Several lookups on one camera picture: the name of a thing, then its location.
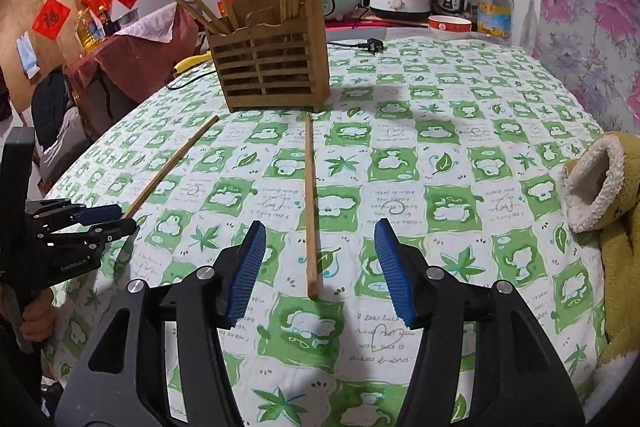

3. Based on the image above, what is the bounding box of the person's left hand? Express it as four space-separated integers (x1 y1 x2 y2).
21 288 58 343

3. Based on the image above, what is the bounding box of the dark red table cloth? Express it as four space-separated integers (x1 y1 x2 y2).
64 3 198 135

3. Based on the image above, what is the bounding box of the olive fleece-lined glove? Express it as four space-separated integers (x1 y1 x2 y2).
563 131 639 364

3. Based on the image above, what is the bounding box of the green white patterned tablecloth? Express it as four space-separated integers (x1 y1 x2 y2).
46 38 606 426

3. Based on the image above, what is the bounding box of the wooden slatted utensil holder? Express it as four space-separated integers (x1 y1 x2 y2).
208 0 330 113

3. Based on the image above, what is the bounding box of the red white bowl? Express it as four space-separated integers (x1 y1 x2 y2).
427 15 472 39

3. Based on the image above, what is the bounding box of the white electric hotplate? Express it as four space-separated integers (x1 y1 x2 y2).
369 0 431 20

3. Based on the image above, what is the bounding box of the yellow handled tool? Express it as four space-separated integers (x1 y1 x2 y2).
174 51 212 75

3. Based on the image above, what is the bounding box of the black power cable with plug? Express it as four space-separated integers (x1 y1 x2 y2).
327 37 386 56

